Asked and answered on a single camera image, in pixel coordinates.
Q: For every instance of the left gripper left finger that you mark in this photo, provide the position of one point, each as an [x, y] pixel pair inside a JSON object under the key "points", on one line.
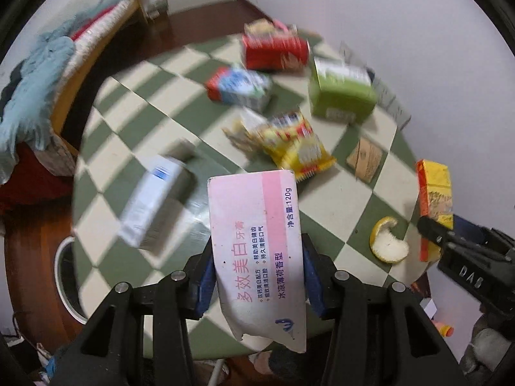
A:
{"points": [[200, 269]]}

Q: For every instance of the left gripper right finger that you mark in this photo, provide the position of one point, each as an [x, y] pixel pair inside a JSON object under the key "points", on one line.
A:
{"points": [[318, 273]]}

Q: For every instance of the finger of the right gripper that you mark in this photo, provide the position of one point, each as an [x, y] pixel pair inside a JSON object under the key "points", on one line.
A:
{"points": [[431, 230], [468, 230]]}

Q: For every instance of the yellow orange box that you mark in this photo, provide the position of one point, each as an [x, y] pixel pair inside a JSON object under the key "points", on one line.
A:
{"points": [[435, 192]]}

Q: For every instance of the orange peel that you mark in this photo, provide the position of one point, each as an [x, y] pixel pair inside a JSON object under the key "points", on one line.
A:
{"points": [[385, 246]]}

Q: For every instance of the pink white toothpaste box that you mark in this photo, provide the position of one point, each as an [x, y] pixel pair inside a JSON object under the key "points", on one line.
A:
{"points": [[258, 255]]}

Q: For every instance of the white blue carton box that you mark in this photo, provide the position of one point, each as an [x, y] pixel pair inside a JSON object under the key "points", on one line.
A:
{"points": [[150, 206]]}

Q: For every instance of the brown cardboard piece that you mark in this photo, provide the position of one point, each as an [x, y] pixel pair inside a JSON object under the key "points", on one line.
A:
{"points": [[365, 160]]}

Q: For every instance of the yellow snack bag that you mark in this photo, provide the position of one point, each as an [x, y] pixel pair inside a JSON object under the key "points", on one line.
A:
{"points": [[292, 144]]}

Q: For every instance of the white wrapper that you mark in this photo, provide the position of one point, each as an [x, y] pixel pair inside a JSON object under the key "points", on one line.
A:
{"points": [[242, 133]]}

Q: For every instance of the green tissue box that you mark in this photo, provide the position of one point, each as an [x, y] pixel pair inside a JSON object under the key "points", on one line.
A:
{"points": [[340, 92]]}

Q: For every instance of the white round trash bin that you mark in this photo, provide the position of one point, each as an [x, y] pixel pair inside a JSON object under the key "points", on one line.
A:
{"points": [[66, 281]]}

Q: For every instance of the orange cap bottle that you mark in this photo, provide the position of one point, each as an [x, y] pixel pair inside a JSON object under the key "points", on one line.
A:
{"points": [[443, 329]]}

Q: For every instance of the checkered green white tablecloth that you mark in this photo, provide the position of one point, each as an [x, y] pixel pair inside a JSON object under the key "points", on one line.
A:
{"points": [[362, 212]]}

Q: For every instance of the red blue milk carton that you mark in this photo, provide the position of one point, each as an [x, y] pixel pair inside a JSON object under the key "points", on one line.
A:
{"points": [[237, 86]]}

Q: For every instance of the pink toy pile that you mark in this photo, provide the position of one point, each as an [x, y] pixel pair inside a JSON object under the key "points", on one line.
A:
{"points": [[264, 27]]}

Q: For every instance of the light blue blanket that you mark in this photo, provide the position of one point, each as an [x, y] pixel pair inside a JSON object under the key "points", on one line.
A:
{"points": [[26, 116]]}

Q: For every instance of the wooden bed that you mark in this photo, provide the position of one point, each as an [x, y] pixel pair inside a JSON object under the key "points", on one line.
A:
{"points": [[59, 157]]}

